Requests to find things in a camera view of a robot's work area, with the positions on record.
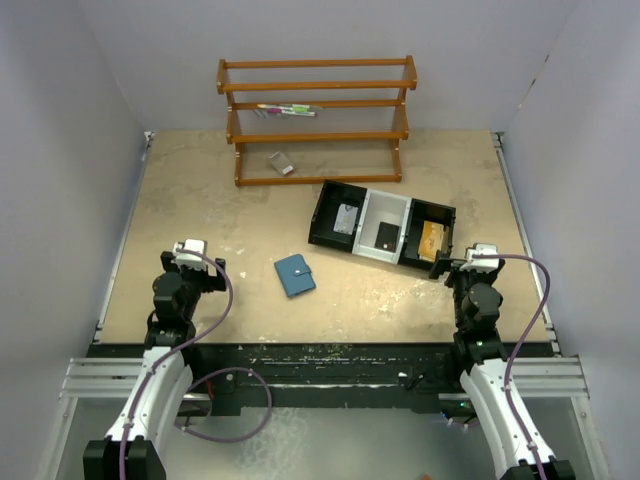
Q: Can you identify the black credit card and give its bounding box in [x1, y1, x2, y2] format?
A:
[374, 222, 400, 252]

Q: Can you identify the purple cable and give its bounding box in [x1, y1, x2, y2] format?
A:
[119, 252, 274, 480]
[484, 253, 551, 480]

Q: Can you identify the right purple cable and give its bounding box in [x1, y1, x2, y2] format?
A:
[484, 253, 551, 480]

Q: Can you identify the black and white organizer tray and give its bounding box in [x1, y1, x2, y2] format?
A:
[308, 180, 456, 279]

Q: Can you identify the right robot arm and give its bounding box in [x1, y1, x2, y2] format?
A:
[444, 243, 576, 479]

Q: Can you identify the blue card holder wallet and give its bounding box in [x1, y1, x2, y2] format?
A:
[274, 254, 316, 298]

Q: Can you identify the white card in tray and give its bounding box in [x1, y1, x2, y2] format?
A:
[333, 204, 359, 235]

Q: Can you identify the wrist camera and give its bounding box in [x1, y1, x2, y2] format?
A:
[460, 243, 499, 273]
[172, 239, 207, 270]

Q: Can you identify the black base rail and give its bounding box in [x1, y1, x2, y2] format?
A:
[87, 342, 556, 416]

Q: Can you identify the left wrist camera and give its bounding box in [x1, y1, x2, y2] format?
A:
[172, 239, 207, 270]

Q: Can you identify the wooden three-tier shelf rack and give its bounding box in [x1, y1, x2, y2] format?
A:
[215, 55, 418, 187]

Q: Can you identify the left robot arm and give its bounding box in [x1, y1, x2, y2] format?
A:
[82, 239, 227, 479]

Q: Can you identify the small clear plastic box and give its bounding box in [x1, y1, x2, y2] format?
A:
[269, 151, 295, 177]

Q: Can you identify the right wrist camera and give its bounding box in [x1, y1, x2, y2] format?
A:
[460, 243, 499, 273]

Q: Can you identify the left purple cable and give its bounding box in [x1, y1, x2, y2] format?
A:
[119, 252, 274, 480]

